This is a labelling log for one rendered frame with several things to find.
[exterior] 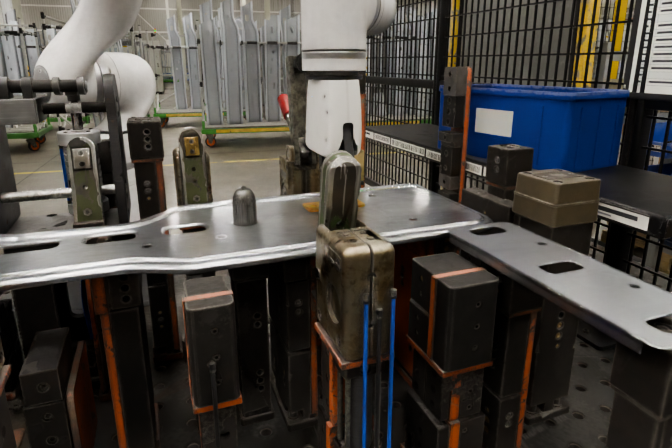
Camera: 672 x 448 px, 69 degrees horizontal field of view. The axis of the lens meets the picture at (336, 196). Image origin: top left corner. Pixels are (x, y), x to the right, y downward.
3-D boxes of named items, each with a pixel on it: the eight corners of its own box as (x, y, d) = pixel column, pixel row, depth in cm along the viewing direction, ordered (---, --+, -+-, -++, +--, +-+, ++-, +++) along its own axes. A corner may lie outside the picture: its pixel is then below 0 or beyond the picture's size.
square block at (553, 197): (527, 426, 70) (557, 183, 60) (491, 392, 77) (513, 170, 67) (570, 412, 73) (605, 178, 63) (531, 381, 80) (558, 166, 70)
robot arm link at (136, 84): (64, 168, 104) (46, 51, 97) (142, 154, 118) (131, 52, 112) (93, 176, 97) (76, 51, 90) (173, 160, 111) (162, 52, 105)
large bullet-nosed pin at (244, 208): (236, 238, 63) (233, 189, 62) (232, 230, 66) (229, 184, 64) (259, 235, 64) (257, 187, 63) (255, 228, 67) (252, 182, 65)
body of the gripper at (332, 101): (295, 67, 67) (297, 147, 70) (319, 68, 58) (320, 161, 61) (345, 67, 70) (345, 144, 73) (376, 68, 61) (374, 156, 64)
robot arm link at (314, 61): (293, 51, 66) (293, 74, 67) (313, 50, 58) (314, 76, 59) (349, 51, 69) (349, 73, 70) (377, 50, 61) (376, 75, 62)
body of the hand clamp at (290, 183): (293, 351, 88) (287, 161, 79) (283, 332, 94) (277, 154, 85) (323, 345, 90) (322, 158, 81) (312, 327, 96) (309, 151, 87)
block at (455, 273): (428, 516, 56) (443, 295, 49) (385, 447, 66) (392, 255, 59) (496, 491, 59) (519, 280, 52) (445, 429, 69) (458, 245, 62)
